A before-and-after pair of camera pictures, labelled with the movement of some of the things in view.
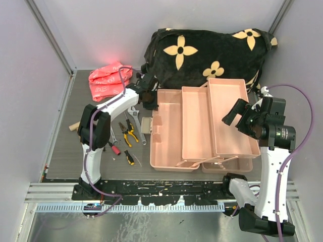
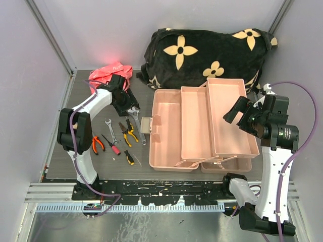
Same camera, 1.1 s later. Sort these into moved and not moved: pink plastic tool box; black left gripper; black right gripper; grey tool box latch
Moved: black left gripper
Not moved: black right gripper; grey tool box latch; pink plastic tool box
